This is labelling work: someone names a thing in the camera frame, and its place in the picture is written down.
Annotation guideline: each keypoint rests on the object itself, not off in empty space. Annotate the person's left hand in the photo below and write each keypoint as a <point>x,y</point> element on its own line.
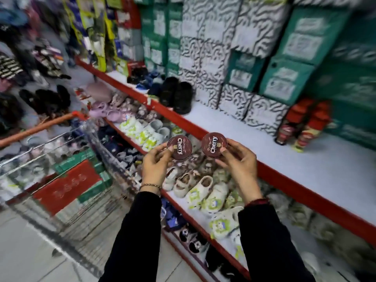
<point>154,170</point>

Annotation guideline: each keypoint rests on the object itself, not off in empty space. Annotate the person's right hand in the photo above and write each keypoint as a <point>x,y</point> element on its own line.
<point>243,170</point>

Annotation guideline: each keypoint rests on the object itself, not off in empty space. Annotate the person's right thumb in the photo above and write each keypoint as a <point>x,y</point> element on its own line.
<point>224,165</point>

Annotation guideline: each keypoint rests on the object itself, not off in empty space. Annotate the person's left thumb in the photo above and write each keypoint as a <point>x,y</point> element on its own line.
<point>168,160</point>

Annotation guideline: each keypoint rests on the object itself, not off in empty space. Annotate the round brown shoe polish tin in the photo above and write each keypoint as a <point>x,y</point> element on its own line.
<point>213,145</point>
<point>179,147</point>

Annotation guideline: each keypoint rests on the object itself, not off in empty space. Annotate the person's left forearm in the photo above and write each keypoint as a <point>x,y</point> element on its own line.
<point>135,240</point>

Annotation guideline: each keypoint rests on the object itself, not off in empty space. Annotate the person's right forearm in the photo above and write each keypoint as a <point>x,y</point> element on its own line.
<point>270,246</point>

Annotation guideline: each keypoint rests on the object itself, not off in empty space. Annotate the row of cartoon print clogs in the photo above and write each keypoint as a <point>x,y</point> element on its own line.
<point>205,193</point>

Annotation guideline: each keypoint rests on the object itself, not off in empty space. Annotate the row of white green clogs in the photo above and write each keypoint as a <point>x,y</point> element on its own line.
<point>144,132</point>

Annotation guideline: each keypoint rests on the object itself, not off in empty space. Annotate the red wrist band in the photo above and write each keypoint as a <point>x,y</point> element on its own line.
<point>257,201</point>

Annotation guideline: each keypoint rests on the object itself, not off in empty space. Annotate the black shoe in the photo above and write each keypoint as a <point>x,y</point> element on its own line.
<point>169,91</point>
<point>183,98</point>

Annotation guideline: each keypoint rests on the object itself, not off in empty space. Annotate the group of pink clogs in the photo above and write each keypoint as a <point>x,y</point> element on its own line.
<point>111,113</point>

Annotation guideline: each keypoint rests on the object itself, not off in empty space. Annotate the green cardboard box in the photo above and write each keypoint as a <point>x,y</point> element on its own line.
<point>75,160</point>
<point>98,186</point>

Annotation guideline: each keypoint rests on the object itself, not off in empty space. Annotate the red-capped shoe polish bottle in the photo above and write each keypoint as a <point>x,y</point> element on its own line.
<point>311,129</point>
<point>289,126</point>

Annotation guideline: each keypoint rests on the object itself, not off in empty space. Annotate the row of dark children's shoes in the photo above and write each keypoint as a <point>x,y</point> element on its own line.
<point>191,237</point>

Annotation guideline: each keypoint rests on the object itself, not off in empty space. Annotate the blue children's shoes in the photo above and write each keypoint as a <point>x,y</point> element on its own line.
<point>147,80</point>

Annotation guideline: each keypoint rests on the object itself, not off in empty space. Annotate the red-edged white shelf board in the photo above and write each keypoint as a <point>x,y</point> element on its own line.
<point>308,173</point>

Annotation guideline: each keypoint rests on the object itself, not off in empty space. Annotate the red cardboard box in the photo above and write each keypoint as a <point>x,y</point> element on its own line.
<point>66,187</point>

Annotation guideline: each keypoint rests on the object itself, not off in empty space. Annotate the row of pale shoes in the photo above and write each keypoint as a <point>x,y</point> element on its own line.
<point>317,229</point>

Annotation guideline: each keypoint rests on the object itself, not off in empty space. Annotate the stack of zebra print boxes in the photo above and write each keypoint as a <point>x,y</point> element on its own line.
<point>217,41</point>

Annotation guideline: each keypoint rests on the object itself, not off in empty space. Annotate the stack of green shoe boxes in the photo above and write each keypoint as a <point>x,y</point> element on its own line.
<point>323,55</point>
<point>161,32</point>

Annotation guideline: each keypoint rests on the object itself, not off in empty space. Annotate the stack of red grey boxes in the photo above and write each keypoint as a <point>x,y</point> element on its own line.
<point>129,32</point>

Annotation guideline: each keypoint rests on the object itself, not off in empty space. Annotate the hanging yellow blue packets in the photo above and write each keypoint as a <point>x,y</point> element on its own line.
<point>91,29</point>

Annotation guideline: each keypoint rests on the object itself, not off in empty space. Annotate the wall display of slippers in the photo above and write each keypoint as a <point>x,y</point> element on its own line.
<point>32,61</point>

